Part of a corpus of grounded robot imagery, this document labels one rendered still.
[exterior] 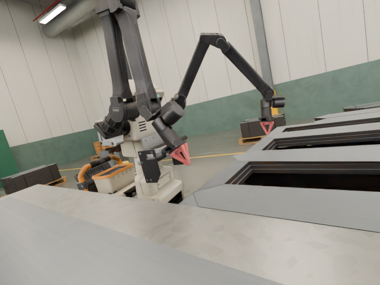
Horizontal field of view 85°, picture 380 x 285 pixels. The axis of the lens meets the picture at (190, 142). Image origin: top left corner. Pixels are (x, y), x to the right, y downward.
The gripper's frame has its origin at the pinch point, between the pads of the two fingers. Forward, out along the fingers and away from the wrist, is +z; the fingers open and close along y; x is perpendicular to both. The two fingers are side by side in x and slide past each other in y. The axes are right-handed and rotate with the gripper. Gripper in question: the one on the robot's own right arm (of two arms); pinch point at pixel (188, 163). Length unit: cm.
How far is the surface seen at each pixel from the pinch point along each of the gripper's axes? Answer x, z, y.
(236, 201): -9.7, 18.8, -3.9
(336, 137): -40, 36, 74
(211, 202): -2.4, 15.2, -5.4
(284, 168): -17.6, 26.5, 32.7
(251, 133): 111, 27, 452
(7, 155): 804, -399, 252
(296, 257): -36, 12, -46
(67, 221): -11.7, -2.7, -48.5
